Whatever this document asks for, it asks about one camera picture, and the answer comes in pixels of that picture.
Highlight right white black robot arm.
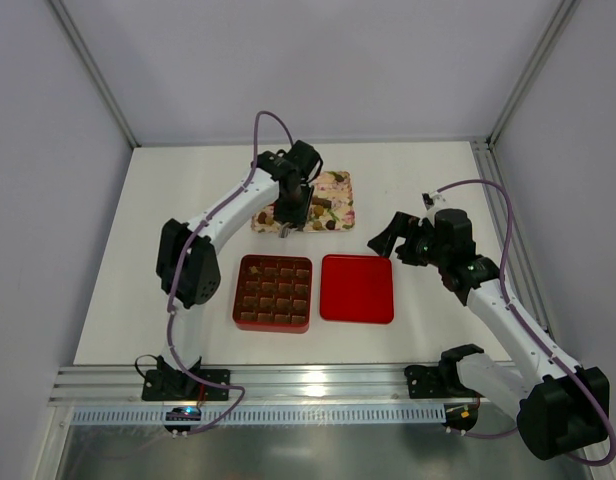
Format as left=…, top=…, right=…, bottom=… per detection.
left=368, top=208, right=616, bottom=466

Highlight aluminium front rail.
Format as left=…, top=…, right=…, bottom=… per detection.
left=48, top=362, right=589, bottom=406

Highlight dark rectangular chocolate bar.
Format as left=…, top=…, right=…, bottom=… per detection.
left=311, top=197, right=332, bottom=209

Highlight left aluminium frame post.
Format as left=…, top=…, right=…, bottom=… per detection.
left=46, top=0, right=140, bottom=149

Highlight aluminium frame post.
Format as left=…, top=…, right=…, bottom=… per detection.
left=46, top=0, right=140, bottom=149
left=487, top=0, right=581, bottom=147

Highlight red chocolate box with insert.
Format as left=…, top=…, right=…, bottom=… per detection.
left=232, top=254, right=313, bottom=334

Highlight aluminium rail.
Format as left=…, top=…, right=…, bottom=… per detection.
left=48, top=362, right=589, bottom=406
left=470, top=140, right=554, bottom=339

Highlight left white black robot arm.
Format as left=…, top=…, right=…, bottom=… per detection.
left=144, top=140, right=323, bottom=399

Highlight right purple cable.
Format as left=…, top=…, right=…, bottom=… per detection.
left=422, top=178, right=616, bottom=464

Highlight slotted grey cable duct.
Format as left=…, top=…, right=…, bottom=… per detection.
left=71, top=403, right=446, bottom=427

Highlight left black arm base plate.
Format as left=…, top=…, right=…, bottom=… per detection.
left=141, top=369, right=229, bottom=402

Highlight red box lid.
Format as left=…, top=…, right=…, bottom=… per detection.
left=319, top=254, right=395, bottom=325

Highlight right aluminium frame post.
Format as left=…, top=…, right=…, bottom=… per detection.
left=487, top=0, right=581, bottom=147

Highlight aluminium right side rail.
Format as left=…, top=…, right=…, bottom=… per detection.
left=470, top=140, right=554, bottom=339

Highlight metal tongs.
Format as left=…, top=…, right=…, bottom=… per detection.
left=278, top=223, right=302, bottom=239

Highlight floral rectangular tray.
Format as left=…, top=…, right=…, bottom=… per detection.
left=249, top=169, right=358, bottom=235

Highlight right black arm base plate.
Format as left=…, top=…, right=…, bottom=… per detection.
left=404, top=364, right=477, bottom=400

